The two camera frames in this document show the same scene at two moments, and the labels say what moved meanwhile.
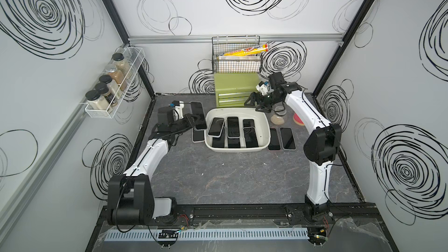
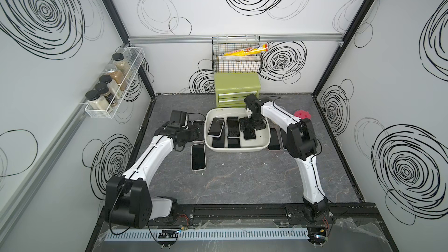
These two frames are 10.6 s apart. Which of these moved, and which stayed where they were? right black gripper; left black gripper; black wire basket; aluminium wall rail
Moved: left black gripper; right black gripper
Stayed: black wire basket; aluminium wall rail
